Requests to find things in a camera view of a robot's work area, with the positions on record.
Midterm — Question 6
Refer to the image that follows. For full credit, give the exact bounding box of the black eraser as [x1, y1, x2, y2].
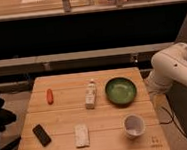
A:
[32, 124, 52, 147]

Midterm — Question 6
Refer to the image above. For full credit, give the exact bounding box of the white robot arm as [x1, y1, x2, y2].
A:
[145, 42, 187, 96]

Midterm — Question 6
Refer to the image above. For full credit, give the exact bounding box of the green ceramic bowl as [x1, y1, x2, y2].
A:
[104, 77, 137, 106]

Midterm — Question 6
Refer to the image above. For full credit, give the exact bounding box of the white tube bottle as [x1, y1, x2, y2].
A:
[85, 79, 97, 109]

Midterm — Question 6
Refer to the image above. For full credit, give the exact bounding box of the orange carrot toy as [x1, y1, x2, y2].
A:
[46, 89, 54, 104]

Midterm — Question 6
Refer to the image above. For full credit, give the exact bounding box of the white sponge block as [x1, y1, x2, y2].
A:
[74, 124, 90, 147]

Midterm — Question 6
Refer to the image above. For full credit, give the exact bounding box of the black floor cable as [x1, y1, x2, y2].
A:
[157, 102, 187, 150]

